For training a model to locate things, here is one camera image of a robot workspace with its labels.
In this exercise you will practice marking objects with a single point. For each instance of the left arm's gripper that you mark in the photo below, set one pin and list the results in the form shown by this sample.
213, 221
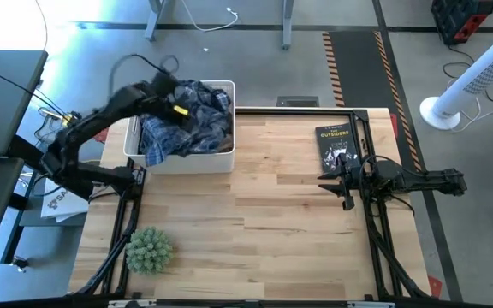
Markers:
165, 103

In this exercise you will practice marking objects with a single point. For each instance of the right arm's gripper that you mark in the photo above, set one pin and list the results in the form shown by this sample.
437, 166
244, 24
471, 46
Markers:
351, 184

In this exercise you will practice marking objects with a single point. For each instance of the blue plaid shirt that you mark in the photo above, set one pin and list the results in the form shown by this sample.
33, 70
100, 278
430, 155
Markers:
199, 128

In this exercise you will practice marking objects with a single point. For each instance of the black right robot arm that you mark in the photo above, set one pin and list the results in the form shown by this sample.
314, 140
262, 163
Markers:
422, 177

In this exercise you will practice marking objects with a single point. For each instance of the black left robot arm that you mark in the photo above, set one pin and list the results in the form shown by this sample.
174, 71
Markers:
101, 113

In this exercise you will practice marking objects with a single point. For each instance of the black paperback book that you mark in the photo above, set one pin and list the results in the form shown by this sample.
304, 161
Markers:
336, 141

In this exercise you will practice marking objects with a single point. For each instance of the white perforated laundry basket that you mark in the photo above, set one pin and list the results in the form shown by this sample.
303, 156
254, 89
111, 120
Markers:
186, 164

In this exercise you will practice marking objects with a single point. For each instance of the grey floor vent plate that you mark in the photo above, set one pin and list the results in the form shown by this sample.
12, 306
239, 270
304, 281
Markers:
298, 102

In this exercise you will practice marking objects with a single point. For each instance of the grey desk leg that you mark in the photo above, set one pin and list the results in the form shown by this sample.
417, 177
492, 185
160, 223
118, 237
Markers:
154, 17
287, 25

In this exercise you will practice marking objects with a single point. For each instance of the black hazard-striped floor mat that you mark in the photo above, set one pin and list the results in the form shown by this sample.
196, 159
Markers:
358, 64

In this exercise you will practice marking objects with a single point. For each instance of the green succulent ball plant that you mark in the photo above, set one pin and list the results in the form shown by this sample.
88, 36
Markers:
149, 250

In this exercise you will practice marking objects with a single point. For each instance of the white tower fan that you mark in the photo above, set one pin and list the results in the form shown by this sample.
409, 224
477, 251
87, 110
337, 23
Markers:
452, 100

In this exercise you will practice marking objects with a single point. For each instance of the black and red toolbox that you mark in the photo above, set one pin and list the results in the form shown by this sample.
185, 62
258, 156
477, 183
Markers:
456, 17

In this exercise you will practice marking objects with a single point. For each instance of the black caster wheel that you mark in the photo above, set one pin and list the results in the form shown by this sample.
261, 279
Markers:
19, 262

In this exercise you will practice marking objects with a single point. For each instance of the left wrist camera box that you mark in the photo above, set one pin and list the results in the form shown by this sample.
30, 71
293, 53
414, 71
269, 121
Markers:
164, 82

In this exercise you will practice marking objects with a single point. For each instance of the red corner bracket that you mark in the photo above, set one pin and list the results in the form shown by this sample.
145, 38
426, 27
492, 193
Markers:
435, 286
101, 136
394, 125

